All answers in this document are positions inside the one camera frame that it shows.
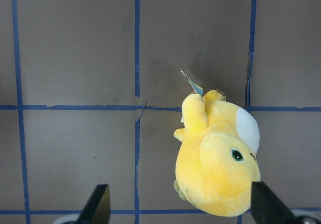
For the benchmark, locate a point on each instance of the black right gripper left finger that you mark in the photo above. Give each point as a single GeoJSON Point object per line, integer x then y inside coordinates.
{"type": "Point", "coordinates": [97, 208]}

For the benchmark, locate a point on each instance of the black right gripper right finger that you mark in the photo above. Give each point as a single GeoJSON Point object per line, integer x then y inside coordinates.
{"type": "Point", "coordinates": [266, 207]}

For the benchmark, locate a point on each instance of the yellow plush dinosaur toy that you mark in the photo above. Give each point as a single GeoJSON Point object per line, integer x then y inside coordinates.
{"type": "Point", "coordinates": [216, 164]}

